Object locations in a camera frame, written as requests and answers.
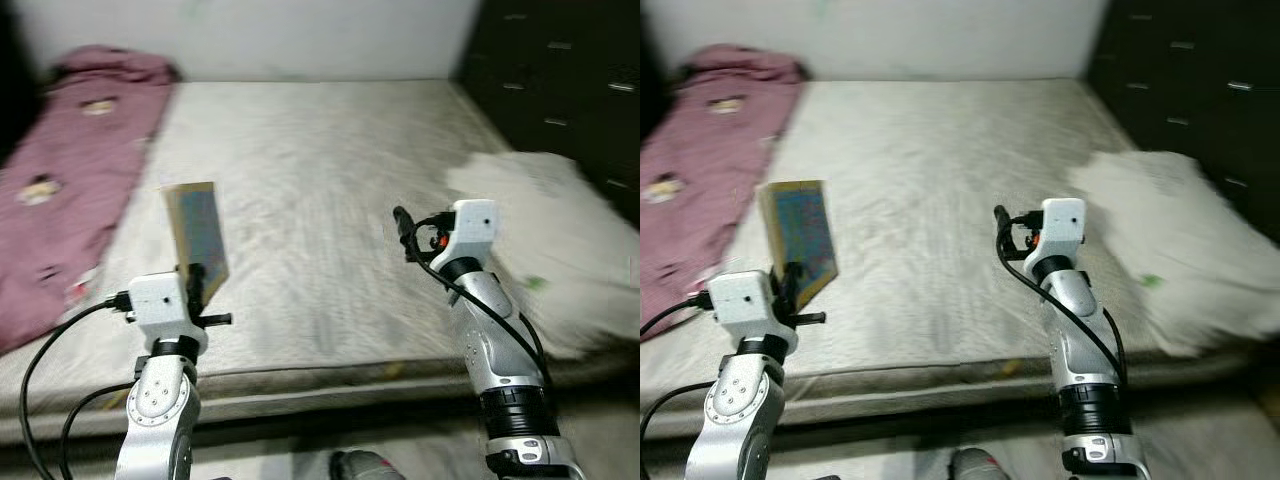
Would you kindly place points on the colourful children's book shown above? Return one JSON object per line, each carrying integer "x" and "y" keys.
{"x": 800, "y": 230}
{"x": 195, "y": 230}

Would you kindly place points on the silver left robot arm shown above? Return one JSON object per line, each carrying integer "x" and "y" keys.
{"x": 745, "y": 410}
{"x": 160, "y": 410}

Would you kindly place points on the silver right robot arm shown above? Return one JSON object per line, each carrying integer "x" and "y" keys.
{"x": 490, "y": 340}
{"x": 1080, "y": 340}

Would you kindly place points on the white quilted mattress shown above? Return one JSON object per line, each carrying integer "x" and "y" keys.
{"x": 940, "y": 200}
{"x": 320, "y": 200}

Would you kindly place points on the white pillow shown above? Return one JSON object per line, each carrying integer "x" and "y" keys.
{"x": 1190, "y": 250}
{"x": 560, "y": 250}

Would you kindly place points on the pink cartoon print blanket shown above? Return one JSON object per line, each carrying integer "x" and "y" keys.
{"x": 70, "y": 170}
{"x": 700, "y": 170}

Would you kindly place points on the dark tufted headboard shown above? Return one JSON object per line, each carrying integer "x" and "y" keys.
{"x": 1190, "y": 70}
{"x": 560, "y": 70}

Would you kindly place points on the black printed fabric bag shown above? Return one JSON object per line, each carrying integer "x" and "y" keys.
{"x": 655, "y": 60}
{"x": 18, "y": 70}

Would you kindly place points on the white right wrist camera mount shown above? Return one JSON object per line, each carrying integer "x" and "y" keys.
{"x": 1062, "y": 225}
{"x": 470, "y": 228}

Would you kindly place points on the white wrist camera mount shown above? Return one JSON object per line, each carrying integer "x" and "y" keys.
{"x": 745, "y": 298}
{"x": 1062, "y": 225}
{"x": 160, "y": 300}
{"x": 470, "y": 228}

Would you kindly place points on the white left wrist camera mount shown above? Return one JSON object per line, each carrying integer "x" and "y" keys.
{"x": 160, "y": 300}
{"x": 745, "y": 298}

